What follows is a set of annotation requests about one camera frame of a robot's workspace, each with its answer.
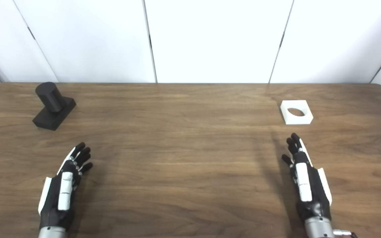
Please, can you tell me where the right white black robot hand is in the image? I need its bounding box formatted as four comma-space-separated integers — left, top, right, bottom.
281, 133, 333, 221

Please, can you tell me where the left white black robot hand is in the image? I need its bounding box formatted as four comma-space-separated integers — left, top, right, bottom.
38, 142, 94, 231

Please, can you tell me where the white square piece with hole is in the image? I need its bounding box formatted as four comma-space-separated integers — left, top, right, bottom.
280, 100, 314, 125

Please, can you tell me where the black peg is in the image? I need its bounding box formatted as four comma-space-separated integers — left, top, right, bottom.
32, 82, 77, 131

